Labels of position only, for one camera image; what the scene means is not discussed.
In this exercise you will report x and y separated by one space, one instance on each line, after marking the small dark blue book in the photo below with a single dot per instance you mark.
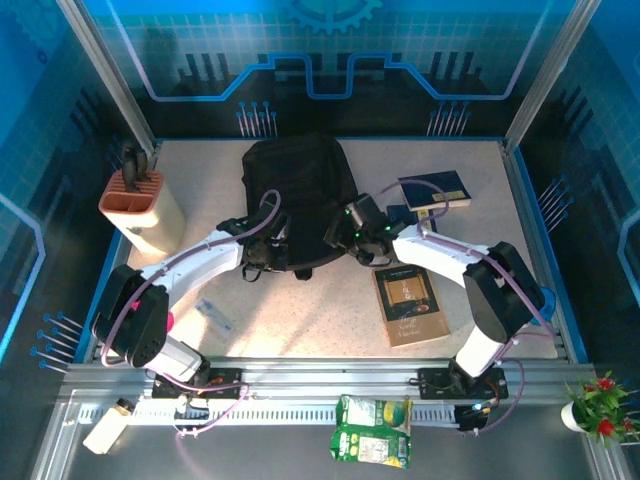
400 214

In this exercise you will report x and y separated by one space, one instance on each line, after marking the brown book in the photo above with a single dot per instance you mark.
410 310

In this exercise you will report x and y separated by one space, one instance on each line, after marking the black backpack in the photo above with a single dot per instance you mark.
300 170

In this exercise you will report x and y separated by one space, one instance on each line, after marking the large dark blue book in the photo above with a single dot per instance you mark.
435 187

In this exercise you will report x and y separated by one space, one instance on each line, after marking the clear bag of pens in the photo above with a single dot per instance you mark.
215 320

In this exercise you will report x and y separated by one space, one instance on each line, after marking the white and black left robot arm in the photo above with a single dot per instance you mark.
200 255

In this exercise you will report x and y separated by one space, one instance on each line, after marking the green snack bag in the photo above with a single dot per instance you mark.
370 430

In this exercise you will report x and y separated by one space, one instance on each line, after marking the beige knife block orange top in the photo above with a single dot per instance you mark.
155 220

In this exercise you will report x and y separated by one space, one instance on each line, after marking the pink plastic goblet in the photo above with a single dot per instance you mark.
171 321

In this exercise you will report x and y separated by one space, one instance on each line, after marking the blue plastic object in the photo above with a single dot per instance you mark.
548 300

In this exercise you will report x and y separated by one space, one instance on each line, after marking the small black electronics board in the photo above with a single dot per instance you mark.
472 417

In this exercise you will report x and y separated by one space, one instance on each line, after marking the beige bottle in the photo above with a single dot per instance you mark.
107 427

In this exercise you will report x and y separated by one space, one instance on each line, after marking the potted plant with red flowers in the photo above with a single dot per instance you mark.
600 405

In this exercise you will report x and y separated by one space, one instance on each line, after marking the aluminium frame rail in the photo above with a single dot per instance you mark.
325 375

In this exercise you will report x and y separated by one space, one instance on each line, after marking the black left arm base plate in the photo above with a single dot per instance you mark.
225 380

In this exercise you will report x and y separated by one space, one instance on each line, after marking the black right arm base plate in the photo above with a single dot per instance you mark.
435 382

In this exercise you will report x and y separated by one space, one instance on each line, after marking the aluminium frame post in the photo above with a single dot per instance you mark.
550 75
107 75

